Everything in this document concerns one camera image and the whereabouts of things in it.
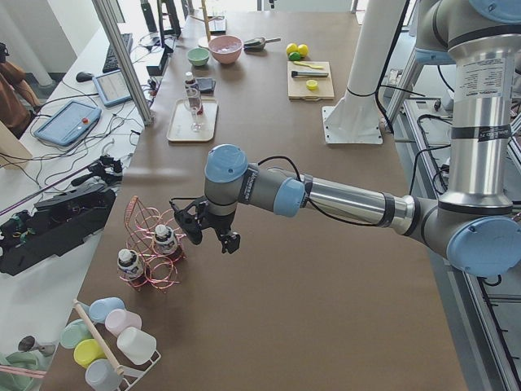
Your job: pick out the yellow lemon upper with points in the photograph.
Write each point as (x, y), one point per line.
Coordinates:
(292, 47)

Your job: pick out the tea bottle white cap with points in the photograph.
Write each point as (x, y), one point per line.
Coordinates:
(190, 82)

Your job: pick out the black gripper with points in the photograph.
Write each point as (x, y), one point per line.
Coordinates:
(218, 225)

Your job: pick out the white wire cup rack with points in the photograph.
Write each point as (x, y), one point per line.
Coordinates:
(132, 374)

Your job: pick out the tea bottle front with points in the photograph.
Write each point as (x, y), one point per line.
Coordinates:
(130, 267)

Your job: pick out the light green bowl with chopsticks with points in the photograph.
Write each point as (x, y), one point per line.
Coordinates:
(26, 360)

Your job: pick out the green cup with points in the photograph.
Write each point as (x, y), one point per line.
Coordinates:
(74, 333)

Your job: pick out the white cup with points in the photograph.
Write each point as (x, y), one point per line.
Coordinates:
(137, 345)

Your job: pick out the aluminium frame post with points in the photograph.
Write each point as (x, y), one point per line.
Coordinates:
(107, 19)

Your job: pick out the clear wine glass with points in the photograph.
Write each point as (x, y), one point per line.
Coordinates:
(193, 105)

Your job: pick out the blue teach pendant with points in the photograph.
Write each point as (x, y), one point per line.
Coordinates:
(69, 123)

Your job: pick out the steel muddler black tip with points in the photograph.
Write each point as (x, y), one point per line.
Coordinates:
(295, 74)

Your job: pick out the black computer mouse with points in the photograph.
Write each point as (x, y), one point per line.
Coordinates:
(84, 76)

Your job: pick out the wooden cutting board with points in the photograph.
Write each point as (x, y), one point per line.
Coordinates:
(296, 87)

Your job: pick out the yellow plastic knife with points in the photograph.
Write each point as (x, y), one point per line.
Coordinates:
(307, 65)

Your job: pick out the person in brown shirt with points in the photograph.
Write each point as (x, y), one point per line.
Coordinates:
(19, 104)

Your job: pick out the pink cup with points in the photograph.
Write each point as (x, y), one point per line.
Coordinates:
(118, 320)

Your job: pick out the blue cup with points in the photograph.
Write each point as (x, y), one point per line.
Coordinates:
(101, 308)

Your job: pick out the steel jigger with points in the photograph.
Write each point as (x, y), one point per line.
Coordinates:
(30, 344)

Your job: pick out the copper wire bottle basket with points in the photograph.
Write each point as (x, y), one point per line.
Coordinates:
(140, 221)

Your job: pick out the half lemon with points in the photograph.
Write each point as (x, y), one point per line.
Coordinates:
(311, 84)

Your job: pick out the tea bottle near handle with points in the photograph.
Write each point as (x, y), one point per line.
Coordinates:
(165, 240)

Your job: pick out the cream rabbit tray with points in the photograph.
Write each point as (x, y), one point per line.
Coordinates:
(180, 126)

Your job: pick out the pink bowl with ice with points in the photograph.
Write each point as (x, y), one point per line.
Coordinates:
(225, 49)

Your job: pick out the dark grey cloth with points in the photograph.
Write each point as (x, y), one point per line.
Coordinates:
(206, 85)

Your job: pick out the yellow cup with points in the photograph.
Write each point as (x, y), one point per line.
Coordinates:
(87, 351)

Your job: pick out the telescopic grabber stick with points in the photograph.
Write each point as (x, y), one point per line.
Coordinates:
(106, 168)

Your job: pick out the grey cup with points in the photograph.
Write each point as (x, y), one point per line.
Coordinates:
(101, 376)

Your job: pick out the black equipment case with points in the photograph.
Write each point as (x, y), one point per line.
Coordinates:
(58, 225)

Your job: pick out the steel ice scoop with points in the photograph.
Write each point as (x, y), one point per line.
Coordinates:
(258, 43)

